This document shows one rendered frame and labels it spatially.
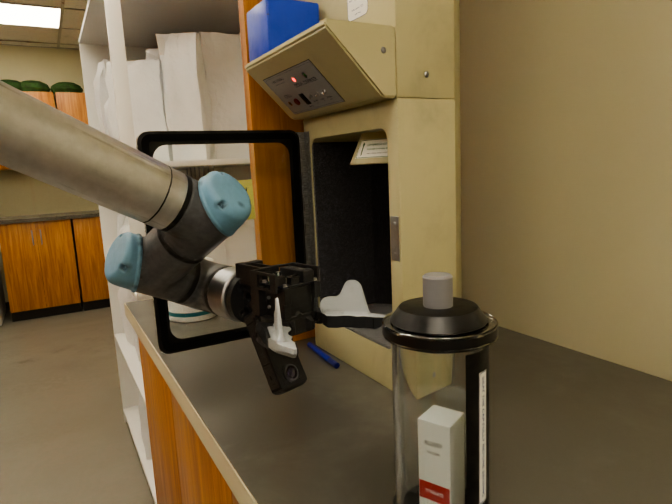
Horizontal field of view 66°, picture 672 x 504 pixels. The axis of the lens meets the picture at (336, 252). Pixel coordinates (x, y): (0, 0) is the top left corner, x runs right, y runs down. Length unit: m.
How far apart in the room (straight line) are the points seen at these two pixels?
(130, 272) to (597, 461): 0.63
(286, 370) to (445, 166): 0.40
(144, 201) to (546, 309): 0.86
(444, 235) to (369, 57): 0.30
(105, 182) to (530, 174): 0.86
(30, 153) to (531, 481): 0.65
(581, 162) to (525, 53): 0.26
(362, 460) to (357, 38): 0.57
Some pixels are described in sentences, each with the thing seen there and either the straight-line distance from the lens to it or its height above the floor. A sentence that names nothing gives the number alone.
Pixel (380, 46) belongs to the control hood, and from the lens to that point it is 0.79.
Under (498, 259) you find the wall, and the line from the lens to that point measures 1.26.
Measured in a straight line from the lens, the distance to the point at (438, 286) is 0.48.
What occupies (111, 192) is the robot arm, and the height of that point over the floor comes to 1.30.
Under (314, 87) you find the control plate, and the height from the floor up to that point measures 1.44.
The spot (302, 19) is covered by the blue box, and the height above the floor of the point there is 1.57.
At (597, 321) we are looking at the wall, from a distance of 1.13.
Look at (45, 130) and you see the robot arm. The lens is 0.59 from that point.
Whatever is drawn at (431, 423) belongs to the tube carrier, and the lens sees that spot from 0.50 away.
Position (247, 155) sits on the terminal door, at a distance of 1.01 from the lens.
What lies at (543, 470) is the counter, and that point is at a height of 0.94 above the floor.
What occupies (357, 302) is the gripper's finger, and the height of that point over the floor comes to 1.14.
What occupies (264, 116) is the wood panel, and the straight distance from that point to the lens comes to 1.09.
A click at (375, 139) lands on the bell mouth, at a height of 1.36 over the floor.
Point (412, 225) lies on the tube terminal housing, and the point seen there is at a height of 1.22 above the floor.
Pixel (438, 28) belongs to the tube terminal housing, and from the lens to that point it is 0.86.
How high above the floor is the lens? 1.31
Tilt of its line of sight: 9 degrees down
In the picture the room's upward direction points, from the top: 3 degrees counter-clockwise
